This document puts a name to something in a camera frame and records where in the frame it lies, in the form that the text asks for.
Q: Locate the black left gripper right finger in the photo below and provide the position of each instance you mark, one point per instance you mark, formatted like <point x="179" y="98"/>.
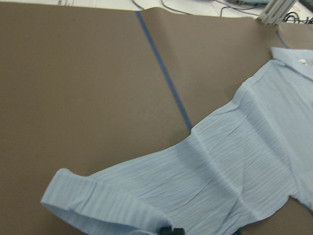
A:
<point x="178" y="231"/>

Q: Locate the light blue button shirt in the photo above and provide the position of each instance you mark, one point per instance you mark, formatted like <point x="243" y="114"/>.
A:
<point x="239" y="165"/>

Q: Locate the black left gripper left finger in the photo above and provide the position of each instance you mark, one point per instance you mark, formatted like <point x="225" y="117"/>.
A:
<point x="166" y="231"/>

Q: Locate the aluminium frame post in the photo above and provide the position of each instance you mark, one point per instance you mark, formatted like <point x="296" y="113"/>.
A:
<point x="275" y="11"/>

